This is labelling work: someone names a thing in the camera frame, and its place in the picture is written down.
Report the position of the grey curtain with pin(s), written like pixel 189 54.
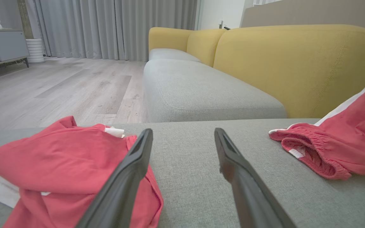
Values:
pixel 106 28

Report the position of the white slatted rack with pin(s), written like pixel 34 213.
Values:
pixel 265 2

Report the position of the long grey sofa seat cushion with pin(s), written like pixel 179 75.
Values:
pixel 201 91

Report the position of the yellow corner sofa backrest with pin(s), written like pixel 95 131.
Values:
pixel 166 38

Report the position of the large yellow sofa backrest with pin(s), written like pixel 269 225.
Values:
pixel 296 63

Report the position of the brown mossy pole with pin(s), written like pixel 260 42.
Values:
pixel 25 19

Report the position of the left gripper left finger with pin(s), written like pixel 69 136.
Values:
pixel 122 190

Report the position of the red basketball jersey number 23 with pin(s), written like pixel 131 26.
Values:
pixel 59 158

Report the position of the grey sideboard cabinet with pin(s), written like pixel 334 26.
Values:
pixel 8 44

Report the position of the white ribbed pot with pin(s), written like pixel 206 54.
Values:
pixel 35 50

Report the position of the small grey sofa seat cushion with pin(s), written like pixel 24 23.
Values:
pixel 169 54

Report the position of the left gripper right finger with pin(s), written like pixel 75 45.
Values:
pixel 252 196

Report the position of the wide grey sofa seat cushion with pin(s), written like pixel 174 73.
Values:
pixel 185 177

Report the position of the narrow yellow sofa backrest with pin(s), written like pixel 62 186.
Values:
pixel 203 46

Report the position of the red shorts with white trim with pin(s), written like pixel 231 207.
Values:
pixel 353 136

